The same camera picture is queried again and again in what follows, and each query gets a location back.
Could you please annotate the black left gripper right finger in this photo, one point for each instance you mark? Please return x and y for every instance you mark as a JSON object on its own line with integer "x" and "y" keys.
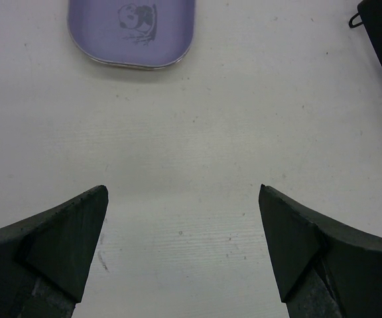
{"x": 322, "y": 267}

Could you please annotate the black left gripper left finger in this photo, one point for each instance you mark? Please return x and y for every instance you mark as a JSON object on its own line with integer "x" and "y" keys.
{"x": 45, "y": 259}

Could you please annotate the purple panda plate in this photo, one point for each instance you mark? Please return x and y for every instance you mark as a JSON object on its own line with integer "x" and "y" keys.
{"x": 138, "y": 34}

